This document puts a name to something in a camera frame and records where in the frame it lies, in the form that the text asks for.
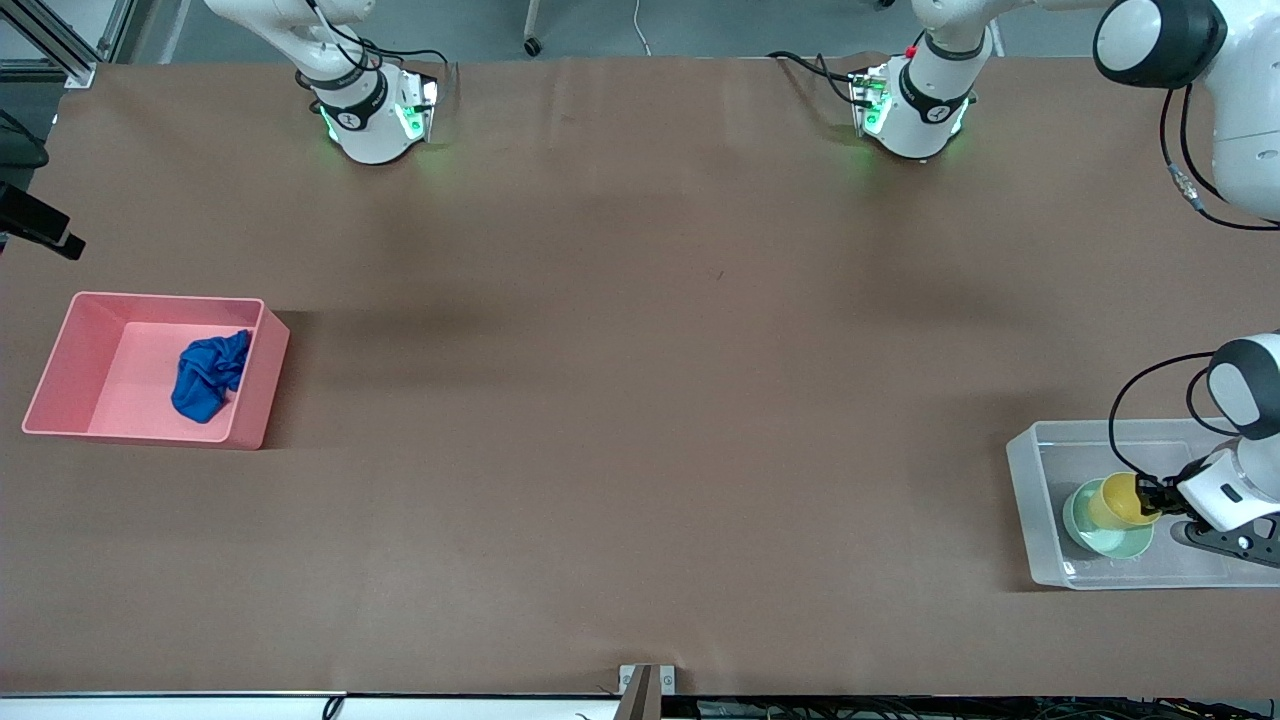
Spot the black left base cable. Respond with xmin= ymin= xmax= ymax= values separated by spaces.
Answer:
xmin=767 ymin=50 xmax=873 ymax=107

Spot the pink plastic bin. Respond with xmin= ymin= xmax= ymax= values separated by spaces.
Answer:
xmin=22 ymin=291 xmax=291 ymax=451

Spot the metal table edge bracket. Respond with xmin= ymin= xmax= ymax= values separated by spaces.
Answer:
xmin=617 ymin=664 xmax=677 ymax=720

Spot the mint green bowl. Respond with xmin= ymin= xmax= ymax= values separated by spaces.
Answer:
xmin=1062 ymin=478 xmax=1156 ymax=559

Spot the black base cable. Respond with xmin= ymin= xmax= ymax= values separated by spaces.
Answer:
xmin=767 ymin=50 xmax=873 ymax=107
xmin=300 ymin=0 xmax=451 ymax=113

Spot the clear plastic storage box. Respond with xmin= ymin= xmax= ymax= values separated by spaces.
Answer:
xmin=1006 ymin=417 xmax=1280 ymax=591

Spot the blue cloth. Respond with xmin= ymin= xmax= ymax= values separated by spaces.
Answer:
xmin=171 ymin=329 xmax=252 ymax=424

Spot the aluminium frame post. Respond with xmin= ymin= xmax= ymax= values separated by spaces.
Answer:
xmin=0 ymin=0 xmax=97 ymax=89

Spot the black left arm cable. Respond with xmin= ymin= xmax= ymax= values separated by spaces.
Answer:
xmin=1107 ymin=85 xmax=1280 ymax=483

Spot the yellow plastic cup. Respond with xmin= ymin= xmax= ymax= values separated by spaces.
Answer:
xmin=1087 ymin=472 xmax=1162 ymax=532

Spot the black right base cable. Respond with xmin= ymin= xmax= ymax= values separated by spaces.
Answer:
xmin=300 ymin=0 xmax=451 ymax=113

